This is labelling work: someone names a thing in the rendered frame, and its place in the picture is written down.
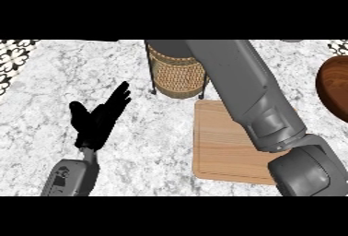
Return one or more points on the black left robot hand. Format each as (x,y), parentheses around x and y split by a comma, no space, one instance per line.
(95,120)

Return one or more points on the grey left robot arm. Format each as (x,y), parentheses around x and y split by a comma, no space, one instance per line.
(72,178)

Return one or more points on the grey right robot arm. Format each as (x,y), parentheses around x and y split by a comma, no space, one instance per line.
(253,101)

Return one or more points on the wicker tiered basket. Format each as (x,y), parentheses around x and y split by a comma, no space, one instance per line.
(176,75)

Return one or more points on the pale wooden cutting board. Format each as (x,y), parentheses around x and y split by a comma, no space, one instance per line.
(221,144)

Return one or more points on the dark brown wooden bowl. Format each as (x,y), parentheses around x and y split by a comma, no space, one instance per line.
(334,87)

